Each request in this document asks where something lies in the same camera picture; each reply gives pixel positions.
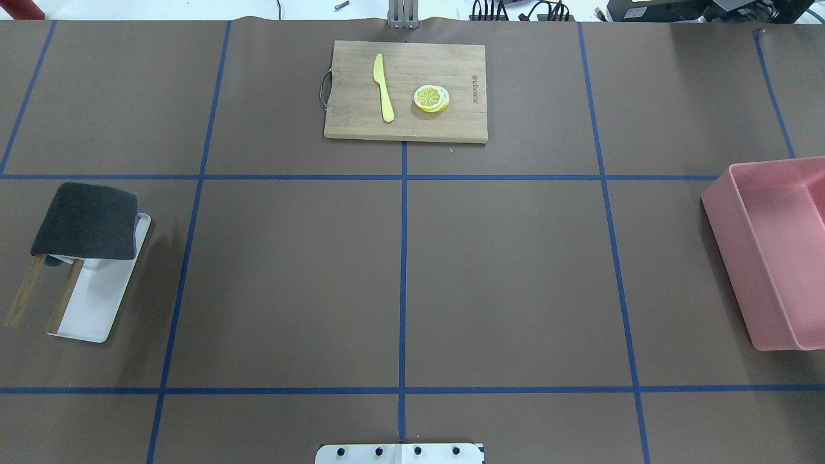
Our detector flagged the grey pink cloth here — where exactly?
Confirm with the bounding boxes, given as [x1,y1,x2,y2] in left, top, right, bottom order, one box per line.
[30,182,139,260]

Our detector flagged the yellow lemon slices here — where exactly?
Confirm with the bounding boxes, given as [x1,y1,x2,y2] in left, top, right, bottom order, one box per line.
[413,84,451,113]

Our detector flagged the wooden cutting board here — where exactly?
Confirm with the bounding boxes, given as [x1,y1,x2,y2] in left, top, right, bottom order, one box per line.
[324,39,489,144]

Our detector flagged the yellow plastic knife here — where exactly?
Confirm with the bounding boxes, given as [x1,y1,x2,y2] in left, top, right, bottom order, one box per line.
[372,53,395,123]

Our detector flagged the white rectangular tray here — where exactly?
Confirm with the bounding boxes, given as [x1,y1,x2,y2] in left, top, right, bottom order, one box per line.
[46,213,151,343]

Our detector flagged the pink plastic bin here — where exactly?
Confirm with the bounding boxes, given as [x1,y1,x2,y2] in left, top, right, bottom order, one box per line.
[701,157,824,351]

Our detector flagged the wooden cloth rack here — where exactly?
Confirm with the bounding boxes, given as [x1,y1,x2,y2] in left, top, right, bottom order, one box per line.
[4,255,84,334]

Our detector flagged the red cylinder tube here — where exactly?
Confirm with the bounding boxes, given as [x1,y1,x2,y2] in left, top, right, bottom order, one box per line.
[0,0,45,21]

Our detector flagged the aluminium frame post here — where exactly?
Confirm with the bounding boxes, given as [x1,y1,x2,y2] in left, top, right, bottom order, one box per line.
[387,0,420,30]

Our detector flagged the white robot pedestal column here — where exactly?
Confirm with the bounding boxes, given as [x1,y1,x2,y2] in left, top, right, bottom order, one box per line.
[315,443,485,463]

